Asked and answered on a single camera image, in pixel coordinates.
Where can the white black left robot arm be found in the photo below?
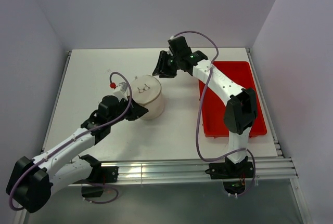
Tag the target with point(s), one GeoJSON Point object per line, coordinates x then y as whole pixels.
{"type": "Point", "coordinates": [34, 181]}

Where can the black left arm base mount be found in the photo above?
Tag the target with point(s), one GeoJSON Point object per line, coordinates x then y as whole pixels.
{"type": "Point", "coordinates": [98, 183]}

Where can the red plastic tray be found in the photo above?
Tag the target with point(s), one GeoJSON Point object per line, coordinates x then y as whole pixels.
{"type": "Point", "coordinates": [243, 109]}

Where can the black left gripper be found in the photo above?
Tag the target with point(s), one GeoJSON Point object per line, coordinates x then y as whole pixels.
{"type": "Point", "coordinates": [136, 111]}

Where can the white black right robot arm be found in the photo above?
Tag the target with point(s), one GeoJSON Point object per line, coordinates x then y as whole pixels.
{"type": "Point", "coordinates": [205, 71]}

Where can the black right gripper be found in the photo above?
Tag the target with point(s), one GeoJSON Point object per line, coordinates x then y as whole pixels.
{"type": "Point", "coordinates": [159, 67]}

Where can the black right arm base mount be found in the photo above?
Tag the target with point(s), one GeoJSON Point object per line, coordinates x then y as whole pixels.
{"type": "Point", "coordinates": [237, 174]}

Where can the aluminium front rail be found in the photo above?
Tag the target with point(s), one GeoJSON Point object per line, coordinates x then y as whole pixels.
{"type": "Point", "coordinates": [188, 171]}

